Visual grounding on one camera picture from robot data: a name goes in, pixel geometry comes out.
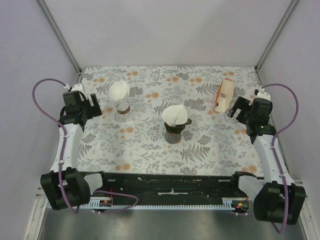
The glass carafe with brown band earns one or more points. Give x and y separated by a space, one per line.
172 138

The dark olive glass dripper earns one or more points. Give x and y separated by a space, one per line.
178 128

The white paper coffee filter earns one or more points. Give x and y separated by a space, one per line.
118 90

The clear glass dripper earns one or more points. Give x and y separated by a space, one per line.
122 106

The white cable duct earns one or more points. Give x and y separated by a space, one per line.
101 204

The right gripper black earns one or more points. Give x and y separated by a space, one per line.
242 104

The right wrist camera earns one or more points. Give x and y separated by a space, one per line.
262 94

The aluminium frame post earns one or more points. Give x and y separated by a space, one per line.
58 33
276 34

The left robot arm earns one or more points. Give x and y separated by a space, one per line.
64 186

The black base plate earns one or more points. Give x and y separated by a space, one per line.
169 189

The right aluminium frame post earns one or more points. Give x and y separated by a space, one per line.
276 34

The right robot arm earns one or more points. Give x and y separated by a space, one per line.
278 199

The left aluminium frame post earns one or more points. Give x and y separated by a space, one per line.
58 33

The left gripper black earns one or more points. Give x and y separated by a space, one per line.
94 110

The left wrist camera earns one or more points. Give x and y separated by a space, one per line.
77 87

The floral tablecloth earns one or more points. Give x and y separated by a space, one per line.
213 144

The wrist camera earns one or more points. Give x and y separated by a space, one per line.
262 94
77 87

